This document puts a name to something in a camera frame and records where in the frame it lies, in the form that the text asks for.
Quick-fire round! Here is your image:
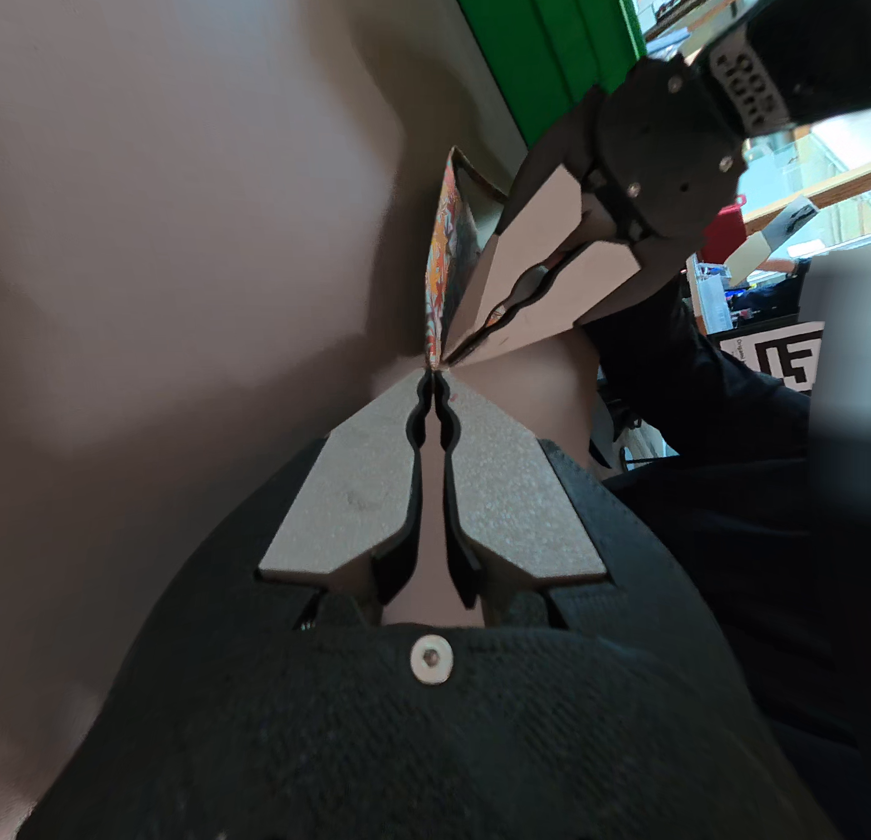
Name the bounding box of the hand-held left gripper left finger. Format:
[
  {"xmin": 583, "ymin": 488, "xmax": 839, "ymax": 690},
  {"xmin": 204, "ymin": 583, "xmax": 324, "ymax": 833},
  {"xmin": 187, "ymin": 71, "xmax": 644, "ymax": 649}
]
[{"xmin": 256, "ymin": 369, "xmax": 436, "ymax": 626}]

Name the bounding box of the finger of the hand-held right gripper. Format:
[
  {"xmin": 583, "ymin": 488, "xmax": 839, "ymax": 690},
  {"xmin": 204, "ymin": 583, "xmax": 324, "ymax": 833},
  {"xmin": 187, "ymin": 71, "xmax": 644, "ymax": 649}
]
[
  {"xmin": 444, "ymin": 240, "xmax": 643, "ymax": 368},
  {"xmin": 440, "ymin": 165, "xmax": 617, "ymax": 366}
]

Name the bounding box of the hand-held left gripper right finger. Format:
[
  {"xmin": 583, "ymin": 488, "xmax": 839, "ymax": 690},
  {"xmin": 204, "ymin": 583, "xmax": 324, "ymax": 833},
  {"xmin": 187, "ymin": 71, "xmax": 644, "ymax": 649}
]
[{"xmin": 435, "ymin": 370, "xmax": 608, "ymax": 629}]

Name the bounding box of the maple leaf patterned origami paper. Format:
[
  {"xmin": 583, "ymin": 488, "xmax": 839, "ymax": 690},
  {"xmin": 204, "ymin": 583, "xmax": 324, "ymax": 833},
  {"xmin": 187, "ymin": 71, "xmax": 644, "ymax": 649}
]
[{"xmin": 423, "ymin": 144, "xmax": 510, "ymax": 371}]

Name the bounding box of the red plastic case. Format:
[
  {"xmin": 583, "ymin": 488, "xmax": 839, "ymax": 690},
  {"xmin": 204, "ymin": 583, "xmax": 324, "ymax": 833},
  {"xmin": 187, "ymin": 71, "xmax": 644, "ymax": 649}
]
[{"xmin": 701, "ymin": 196, "xmax": 747, "ymax": 264}]

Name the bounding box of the clear plastic bin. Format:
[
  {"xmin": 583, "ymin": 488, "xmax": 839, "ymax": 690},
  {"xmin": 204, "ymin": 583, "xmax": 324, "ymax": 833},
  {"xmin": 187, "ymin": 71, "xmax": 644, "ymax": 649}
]
[{"xmin": 687, "ymin": 255, "xmax": 733, "ymax": 334}]

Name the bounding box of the green partition panel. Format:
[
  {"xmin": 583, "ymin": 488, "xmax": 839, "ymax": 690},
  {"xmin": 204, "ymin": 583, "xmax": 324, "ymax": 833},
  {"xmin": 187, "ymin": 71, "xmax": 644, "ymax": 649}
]
[{"xmin": 444, "ymin": 0, "xmax": 647, "ymax": 148}]

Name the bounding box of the black equipment box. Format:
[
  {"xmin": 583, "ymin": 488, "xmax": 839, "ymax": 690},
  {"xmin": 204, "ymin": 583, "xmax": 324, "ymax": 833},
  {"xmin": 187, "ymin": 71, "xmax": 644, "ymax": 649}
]
[{"xmin": 724, "ymin": 263, "xmax": 811, "ymax": 325}]

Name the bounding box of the person's dark clothed body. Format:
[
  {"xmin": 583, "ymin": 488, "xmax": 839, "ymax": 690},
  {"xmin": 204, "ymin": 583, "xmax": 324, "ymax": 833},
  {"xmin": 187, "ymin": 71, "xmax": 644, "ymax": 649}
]
[{"xmin": 602, "ymin": 455, "xmax": 871, "ymax": 840}]

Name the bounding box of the white printed tag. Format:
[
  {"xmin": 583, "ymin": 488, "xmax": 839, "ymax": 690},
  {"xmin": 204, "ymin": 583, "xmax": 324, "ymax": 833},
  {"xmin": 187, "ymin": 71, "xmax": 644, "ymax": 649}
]
[{"xmin": 718, "ymin": 321, "xmax": 826, "ymax": 393}]

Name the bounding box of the wooden rail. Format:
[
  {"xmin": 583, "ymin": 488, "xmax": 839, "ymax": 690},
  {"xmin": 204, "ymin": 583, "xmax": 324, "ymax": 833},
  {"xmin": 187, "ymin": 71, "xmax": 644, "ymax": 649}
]
[{"xmin": 742, "ymin": 165, "xmax": 871, "ymax": 233}]

